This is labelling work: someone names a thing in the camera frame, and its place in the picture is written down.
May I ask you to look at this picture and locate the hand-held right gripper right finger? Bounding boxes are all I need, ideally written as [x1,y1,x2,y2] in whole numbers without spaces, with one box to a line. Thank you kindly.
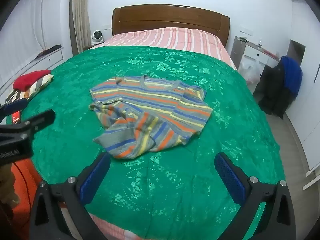
[214,152,297,240]

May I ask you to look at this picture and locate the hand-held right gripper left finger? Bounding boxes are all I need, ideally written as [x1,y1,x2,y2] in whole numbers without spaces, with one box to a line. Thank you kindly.
[29,152,112,240]

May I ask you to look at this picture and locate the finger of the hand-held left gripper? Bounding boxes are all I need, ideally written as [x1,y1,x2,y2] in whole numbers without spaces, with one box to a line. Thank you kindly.
[0,98,28,117]
[15,109,56,137]

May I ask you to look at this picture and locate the striped knit sweater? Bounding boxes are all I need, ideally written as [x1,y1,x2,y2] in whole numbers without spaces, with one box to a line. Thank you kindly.
[89,75,213,160]

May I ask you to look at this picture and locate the red knit cloth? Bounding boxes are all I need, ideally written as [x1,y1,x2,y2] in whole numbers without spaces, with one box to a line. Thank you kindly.
[12,69,52,91]

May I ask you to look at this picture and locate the striped pillow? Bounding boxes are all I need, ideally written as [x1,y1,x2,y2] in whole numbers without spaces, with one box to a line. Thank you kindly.
[5,74,55,103]

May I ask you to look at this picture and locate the orange cloth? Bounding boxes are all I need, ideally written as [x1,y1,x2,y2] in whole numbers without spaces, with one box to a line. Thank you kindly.
[7,159,44,220]

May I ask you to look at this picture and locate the green patterned blanket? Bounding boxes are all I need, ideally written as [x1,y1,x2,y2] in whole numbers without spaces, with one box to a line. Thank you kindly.
[5,45,287,240]

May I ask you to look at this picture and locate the black item on shelf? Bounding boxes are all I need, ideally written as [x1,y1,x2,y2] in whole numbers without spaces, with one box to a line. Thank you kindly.
[34,44,62,60]

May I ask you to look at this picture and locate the wooden nightstand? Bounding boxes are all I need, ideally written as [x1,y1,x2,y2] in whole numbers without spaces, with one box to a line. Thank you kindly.
[82,43,100,52]

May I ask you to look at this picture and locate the white plastic bag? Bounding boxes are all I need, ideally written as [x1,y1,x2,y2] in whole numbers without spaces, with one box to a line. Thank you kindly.
[239,57,263,83]

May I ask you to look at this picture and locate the white wardrobe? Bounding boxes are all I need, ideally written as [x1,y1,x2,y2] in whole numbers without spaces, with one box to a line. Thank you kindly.
[287,5,320,190]

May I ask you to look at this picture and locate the beige curtain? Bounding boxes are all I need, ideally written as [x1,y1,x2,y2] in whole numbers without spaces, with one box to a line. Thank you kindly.
[69,0,90,55]

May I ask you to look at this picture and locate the blue jacket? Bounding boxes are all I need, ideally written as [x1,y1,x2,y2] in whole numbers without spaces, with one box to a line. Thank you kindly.
[279,56,303,99]

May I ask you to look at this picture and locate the white desk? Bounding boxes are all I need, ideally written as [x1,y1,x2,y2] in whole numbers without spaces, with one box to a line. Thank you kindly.
[235,35,282,70]

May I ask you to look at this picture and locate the grey board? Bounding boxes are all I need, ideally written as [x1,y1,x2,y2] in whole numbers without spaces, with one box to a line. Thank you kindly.
[231,36,244,67]

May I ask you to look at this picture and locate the pink striped bed sheet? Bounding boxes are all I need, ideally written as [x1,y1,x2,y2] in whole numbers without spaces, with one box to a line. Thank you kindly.
[60,27,238,240]

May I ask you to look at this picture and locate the brown wooden headboard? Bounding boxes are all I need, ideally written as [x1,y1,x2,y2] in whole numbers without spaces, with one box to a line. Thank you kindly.
[112,4,231,48]

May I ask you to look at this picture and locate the white wall shelf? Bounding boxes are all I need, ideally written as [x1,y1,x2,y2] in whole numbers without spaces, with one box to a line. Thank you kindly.
[0,46,64,90]

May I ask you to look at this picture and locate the white security camera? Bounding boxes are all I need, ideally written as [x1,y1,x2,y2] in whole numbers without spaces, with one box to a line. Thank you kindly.
[90,30,103,43]

